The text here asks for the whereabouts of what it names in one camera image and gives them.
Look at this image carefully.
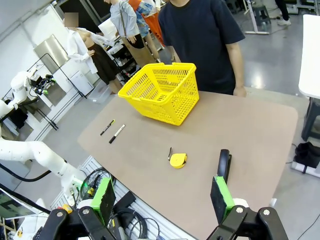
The white marker with black cap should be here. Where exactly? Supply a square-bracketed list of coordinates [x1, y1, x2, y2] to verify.
[108, 124, 126, 144]

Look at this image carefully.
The large white table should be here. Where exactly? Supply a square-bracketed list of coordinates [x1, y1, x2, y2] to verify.
[298, 14, 320, 142]

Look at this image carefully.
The mannequin in light blue shirt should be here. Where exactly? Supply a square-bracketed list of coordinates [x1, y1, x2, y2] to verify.
[103, 0, 155, 70]

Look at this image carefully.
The black pen with yellow cap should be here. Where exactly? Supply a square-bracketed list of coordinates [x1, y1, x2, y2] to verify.
[99, 119, 116, 137]

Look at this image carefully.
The yellow plastic shopping basket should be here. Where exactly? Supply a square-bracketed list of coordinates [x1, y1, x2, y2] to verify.
[117, 62, 200, 127]

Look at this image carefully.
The person's left forearm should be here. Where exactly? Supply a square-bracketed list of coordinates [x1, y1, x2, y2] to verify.
[224, 41, 247, 88]

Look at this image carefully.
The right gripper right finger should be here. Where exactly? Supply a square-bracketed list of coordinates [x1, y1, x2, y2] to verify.
[207, 175, 288, 240]

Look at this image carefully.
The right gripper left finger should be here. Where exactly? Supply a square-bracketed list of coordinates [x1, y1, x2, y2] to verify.
[43, 177, 117, 240]

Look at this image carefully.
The person's right forearm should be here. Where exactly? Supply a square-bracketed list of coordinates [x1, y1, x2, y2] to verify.
[167, 46, 182, 63]

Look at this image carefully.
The computer monitor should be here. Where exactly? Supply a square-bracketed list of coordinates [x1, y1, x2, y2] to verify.
[0, 187, 38, 221]

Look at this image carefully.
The mannequin in white shirt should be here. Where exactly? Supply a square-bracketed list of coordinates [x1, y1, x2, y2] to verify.
[63, 12, 121, 95]

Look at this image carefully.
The small white cabinet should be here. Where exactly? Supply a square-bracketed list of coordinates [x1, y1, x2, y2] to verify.
[69, 70, 95, 97]

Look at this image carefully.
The yellow tape measure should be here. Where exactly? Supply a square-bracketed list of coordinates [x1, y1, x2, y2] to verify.
[167, 147, 189, 170]

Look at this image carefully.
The black stapler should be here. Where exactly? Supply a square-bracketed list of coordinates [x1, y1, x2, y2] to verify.
[216, 149, 233, 185]

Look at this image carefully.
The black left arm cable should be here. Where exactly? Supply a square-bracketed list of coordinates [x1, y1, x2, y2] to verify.
[0, 162, 53, 183]

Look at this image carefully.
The black coiled cable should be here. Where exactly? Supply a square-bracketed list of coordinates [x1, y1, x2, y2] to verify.
[107, 209, 161, 240]

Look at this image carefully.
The person in navy t-shirt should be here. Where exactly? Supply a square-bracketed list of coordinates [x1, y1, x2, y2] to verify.
[157, 0, 246, 95]

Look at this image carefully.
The grey slotted mounting plate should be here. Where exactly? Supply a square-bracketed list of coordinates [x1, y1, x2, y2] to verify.
[49, 154, 198, 240]

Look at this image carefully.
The person's left hand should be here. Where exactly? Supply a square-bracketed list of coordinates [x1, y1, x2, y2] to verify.
[232, 85, 248, 98]

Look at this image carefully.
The white robot arm with gripper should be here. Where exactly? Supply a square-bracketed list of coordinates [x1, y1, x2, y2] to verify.
[0, 71, 55, 121]

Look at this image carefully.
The black cloth bag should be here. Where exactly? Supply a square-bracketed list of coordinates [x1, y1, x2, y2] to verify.
[293, 141, 320, 169]

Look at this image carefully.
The mannequin in orange bottoms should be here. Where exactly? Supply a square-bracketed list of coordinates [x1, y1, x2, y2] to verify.
[128, 0, 167, 63]

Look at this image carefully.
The dark plastic stool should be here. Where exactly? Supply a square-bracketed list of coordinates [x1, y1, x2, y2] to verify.
[249, 0, 272, 26]

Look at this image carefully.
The silver metal panel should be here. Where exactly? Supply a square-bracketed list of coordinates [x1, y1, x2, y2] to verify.
[33, 34, 70, 66]

